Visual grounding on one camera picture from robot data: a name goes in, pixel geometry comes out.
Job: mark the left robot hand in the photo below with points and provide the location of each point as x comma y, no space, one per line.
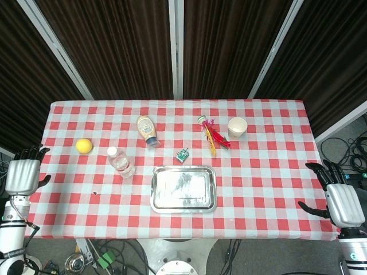
21,177

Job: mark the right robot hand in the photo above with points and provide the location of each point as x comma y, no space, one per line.
341,204

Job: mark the transparent water bottle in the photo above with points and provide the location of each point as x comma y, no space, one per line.
122,164

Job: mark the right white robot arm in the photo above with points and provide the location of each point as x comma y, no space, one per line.
352,249

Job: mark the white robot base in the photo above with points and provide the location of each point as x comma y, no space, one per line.
175,257

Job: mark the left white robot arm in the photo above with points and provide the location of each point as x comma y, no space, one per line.
11,229

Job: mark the beige sauce squeeze bottle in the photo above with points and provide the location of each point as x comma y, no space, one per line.
146,129

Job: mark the silver metal tray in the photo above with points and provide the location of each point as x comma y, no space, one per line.
183,189

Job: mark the yellow lemon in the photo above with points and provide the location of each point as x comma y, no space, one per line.
84,146

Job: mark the small metal bowl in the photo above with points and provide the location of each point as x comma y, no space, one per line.
75,261

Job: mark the green plug block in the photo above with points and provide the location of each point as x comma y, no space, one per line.
106,258

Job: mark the beige paper cup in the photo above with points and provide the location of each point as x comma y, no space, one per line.
237,127

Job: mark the red yellow feather shuttlecock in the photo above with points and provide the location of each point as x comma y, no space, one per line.
213,134

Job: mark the red white checkered tablecloth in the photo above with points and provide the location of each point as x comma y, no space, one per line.
183,172

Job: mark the small green clip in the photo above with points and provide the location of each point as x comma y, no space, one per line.
182,155

